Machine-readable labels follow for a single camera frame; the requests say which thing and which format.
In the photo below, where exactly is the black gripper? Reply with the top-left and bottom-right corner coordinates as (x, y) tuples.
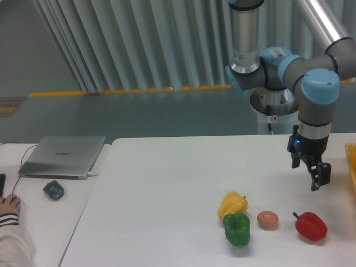
(287, 125), (332, 191)

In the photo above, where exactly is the black laptop cable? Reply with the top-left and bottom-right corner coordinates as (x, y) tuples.
(0, 141), (39, 195)

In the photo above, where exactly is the yellow plastic basket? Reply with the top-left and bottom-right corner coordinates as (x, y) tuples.
(345, 143), (356, 191)

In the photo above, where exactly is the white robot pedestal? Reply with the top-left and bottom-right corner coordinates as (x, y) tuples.
(249, 83), (308, 136)

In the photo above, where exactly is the striped sleeve forearm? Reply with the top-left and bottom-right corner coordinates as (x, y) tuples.
(1, 213), (35, 266)

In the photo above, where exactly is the brown egg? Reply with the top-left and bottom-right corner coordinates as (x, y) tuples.
(257, 211), (279, 229)

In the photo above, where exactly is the red bell pepper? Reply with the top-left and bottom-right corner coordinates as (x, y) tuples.
(293, 212), (328, 242)

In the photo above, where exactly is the silver closed laptop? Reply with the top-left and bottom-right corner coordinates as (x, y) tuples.
(18, 136), (106, 180)

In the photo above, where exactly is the white pleated curtain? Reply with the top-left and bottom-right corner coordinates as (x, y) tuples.
(32, 0), (356, 95)

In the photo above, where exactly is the green bell pepper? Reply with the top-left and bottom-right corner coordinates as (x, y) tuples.
(223, 213), (250, 246)

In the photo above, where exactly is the yellow bell pepper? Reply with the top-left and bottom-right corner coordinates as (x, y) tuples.
(217, 191), (248, 222)

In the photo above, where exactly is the black phone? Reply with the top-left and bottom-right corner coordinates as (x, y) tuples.
(0, 174), (6, 197)

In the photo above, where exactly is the person's hand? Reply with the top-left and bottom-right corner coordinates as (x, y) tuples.
(0, 194), (21, 216)

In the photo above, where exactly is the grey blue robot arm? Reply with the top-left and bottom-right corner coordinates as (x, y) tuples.
(226, 1), (355, 191)

